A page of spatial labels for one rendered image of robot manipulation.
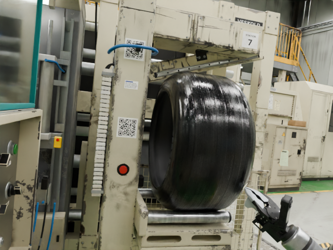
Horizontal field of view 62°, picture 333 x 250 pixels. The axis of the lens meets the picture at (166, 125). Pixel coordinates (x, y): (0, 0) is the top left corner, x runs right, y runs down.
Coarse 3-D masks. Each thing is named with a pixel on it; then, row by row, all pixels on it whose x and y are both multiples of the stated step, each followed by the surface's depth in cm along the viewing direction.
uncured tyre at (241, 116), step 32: (160, 96) 124; (192, 96) 95; (224, 96) 99; (160, 128) 144; (192, 128) 91; (224, 128) 93; (160, 160) 142; (192, 160) 91; (224, 160) 93; (160, 192) 108; (192, 192) 95; (224, 192) 98
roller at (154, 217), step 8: (152, 216) 102; (160, 216) 102; (168, 216) 103; (176, 216) 104; (184, 216) 105; (192, 216) 106; (200, 216) 106; (208, 216) 107; (216, 216) 108; (224, 216) 109
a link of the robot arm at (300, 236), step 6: (300, 228) 96; (294, 234) 94; (300, 234) 94; (306, 234) 95; (288, 240) 95; (294, 240) 93; (300, 240) 93; (306, 240) 93; (288, 246) 94; (294, 246) 93; (300, 246) 92
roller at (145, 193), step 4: (140, 188) 130; (144, 188) 131; (148, 188) 132; (140, 192) 129; (144, 192) 129; (148, 192) 130; (152, 192) 130; (144, 196) 129; (148, 196) 130; (152, 196) 130
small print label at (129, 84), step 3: (126, 81) 103; (129, 81) 103; (132, 81) 103; (135, 81) 104; (126, 84) 103; (129, 84) 103; (132, 84) 103; (135, 84) 104; (126, 87) 103; (129, 87) 103; (132, 87) 104; (135, 87) 104
